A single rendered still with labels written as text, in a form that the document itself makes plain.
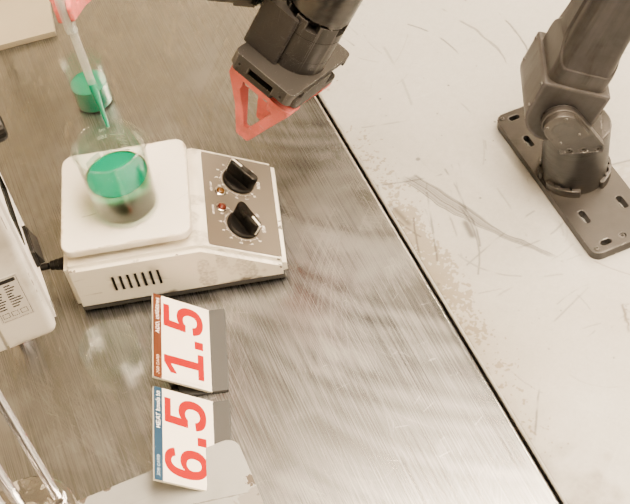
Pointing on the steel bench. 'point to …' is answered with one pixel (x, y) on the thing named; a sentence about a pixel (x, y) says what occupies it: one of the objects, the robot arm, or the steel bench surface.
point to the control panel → (212, 171)
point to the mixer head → (6, 262)
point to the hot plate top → (78, 237)
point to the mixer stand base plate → (217, 473)
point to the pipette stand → (16, 22)
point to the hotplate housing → (171, 260)
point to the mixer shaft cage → (27, 488)
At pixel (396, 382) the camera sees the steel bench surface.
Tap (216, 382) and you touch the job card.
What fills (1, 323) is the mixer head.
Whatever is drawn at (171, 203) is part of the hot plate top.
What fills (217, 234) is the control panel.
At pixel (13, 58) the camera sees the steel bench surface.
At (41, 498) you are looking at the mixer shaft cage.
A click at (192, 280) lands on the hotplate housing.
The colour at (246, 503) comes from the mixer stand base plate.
